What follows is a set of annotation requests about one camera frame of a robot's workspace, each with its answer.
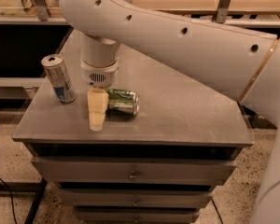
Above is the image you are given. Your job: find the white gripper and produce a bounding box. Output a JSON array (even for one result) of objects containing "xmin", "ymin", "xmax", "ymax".
[{"xmin": 81, "ymin": 62, "xmax": 119, "ymax": 131}]

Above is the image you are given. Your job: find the green soda can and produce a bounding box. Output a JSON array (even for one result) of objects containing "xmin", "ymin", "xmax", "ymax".
[{"xmin": 106, "ymin": 89, "xmax": 139, "ymax": 116}]

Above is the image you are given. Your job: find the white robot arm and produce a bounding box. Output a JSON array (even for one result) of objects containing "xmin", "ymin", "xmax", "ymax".
[{"xmin": 59, "ymin": 0, "xmax": 280, "ymax": 224}]

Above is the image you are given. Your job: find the silver blue energy drink can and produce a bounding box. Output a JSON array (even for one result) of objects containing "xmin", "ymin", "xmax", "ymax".
[{"xmin": 41, "ymin": 54, "xmax": 76, "ymax": 104}]

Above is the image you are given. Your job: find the grey drawer cabinet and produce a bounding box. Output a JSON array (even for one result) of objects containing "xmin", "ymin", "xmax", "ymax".
[{"xmin": 13, "ymin": 32, "xmax": 252, "ymax": 224}]

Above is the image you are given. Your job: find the metal railing frame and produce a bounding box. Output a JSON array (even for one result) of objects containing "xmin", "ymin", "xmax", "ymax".
[{"xmin": 0, "ymin": 0, "xmax": 280, "ymax": 27}]

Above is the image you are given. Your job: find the black floor cable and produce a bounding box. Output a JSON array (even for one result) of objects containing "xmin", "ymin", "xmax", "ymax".
[{"xmin": 0, "ymin": 171, "xmax": 19, "ymax": 224}]

